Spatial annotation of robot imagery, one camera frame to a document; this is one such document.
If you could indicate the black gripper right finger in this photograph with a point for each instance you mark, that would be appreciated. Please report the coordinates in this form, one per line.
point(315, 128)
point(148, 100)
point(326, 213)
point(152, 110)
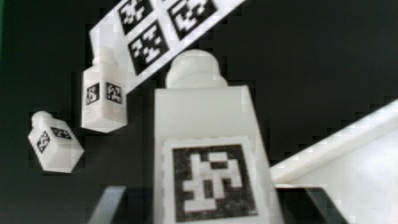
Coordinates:
point(324, 212)

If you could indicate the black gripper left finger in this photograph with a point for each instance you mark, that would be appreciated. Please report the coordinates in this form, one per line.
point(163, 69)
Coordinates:
point(108, 205)

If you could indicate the white table leg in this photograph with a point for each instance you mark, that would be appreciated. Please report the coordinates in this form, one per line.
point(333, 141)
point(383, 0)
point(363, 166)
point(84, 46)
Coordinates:
point(214, 187)
point(104, 95)
point(54, 142)

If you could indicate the white U-shaped obstacle fence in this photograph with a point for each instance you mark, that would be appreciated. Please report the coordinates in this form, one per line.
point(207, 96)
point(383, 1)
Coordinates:
point(349, 164)

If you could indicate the AprilTag marker sheet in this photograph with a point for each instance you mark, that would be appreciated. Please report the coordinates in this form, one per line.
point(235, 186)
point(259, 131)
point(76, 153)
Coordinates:
point(150, 28)

